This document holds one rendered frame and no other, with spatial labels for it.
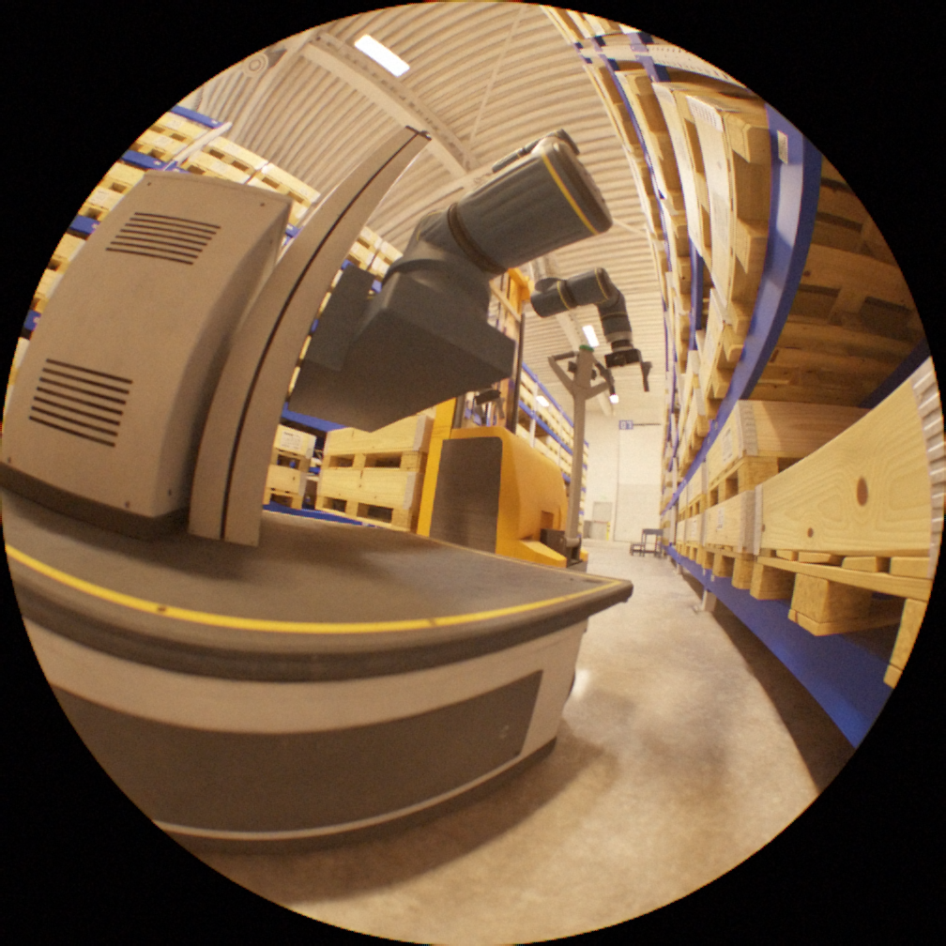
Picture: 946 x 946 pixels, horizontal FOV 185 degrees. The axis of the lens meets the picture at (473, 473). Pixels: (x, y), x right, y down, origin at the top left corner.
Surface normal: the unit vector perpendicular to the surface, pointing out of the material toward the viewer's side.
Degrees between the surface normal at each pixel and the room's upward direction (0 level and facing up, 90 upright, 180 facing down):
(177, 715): 90
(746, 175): 180
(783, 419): 90
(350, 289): 90
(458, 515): 90
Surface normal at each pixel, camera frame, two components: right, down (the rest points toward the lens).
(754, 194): -0.13, 0.98
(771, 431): -0.56, -0.20
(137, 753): 0.65, -0.04
